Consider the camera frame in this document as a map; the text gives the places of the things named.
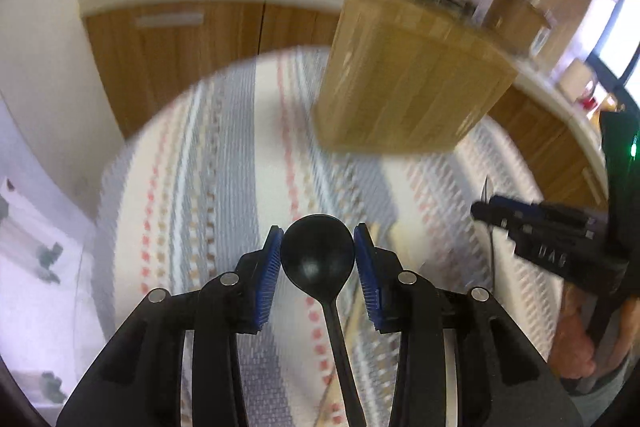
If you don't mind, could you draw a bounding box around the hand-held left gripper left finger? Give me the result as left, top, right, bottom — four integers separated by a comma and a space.
57, 224, 285, 427

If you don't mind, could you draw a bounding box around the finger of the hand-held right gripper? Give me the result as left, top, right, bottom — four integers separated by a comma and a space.
471, 194, 609, 231
506, 226, 627, 294

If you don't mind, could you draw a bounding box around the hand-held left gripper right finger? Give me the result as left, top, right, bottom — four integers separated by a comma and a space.
352, 222, 583, 427

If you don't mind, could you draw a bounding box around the black plastic spoon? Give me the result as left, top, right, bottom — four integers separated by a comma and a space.
280, 214, 368, 427

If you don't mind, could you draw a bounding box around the wooden utensil holder box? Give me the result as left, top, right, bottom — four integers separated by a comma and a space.
312, 0, 519, 155

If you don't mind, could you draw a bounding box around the person's right hand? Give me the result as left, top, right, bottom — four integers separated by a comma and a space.
551, 289, 600, 379

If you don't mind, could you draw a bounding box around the striped woven tablecloth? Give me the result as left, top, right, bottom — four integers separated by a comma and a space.
95, 47, 568, 427

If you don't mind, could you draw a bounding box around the window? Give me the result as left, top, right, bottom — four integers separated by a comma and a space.
596, 0, 640, 85

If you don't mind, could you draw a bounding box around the small wooden box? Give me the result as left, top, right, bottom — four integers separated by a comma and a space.
486, 0, 552, 54

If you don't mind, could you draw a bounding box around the wooden kitchen cabinet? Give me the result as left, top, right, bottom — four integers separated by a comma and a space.
82, 1, 347, 138

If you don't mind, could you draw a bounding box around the white cloth with green prints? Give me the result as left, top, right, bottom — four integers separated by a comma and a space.
0, 174, 97, 410

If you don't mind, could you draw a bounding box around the silver cabinet handle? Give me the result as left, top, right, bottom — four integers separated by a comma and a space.
134, 12, 206, 28

